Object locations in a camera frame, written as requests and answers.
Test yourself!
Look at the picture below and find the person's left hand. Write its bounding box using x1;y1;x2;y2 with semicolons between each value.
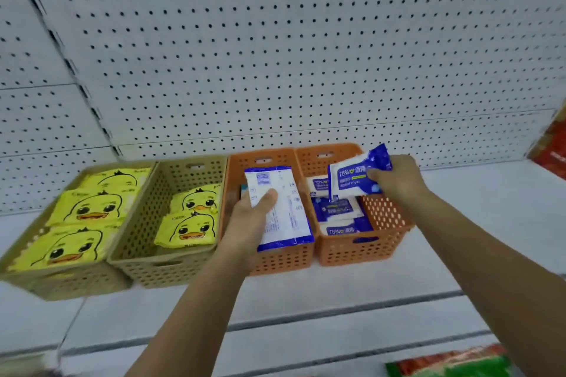
217;190;279;277

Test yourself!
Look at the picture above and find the person's right hand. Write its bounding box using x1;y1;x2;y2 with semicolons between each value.
366;154;432;210

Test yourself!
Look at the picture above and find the white wipes packet blue edge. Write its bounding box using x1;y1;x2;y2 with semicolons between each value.
244;166;315;253

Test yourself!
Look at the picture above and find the blue and white wipes packet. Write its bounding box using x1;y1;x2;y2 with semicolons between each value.
311;196;361;222
307;175;330;199
328;143;393;202
325;215;376;237

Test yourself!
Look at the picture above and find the person's left forearm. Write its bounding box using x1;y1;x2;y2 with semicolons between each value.
126;253;261;377

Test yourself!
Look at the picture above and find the person's right forearm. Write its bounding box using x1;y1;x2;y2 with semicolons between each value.
400;189;566;377

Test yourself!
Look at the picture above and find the orange plastic basket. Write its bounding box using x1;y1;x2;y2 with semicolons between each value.
295;143;414;267
220;148;315;277

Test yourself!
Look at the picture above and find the yellow duck tissue packet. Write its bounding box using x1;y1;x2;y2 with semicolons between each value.
6;224;122;273
45;189;133;227
154;211;218;249
80;168;152;191
170;183;222;214

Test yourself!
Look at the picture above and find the olive plastic basket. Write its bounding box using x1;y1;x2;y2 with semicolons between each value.
107;156;228;290
0;161;157;302

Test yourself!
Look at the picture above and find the white pegboard shelving unit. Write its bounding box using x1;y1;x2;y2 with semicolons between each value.
0;0;566;377

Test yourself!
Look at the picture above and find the red and green package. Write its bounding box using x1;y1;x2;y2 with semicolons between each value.
385;343;514;377

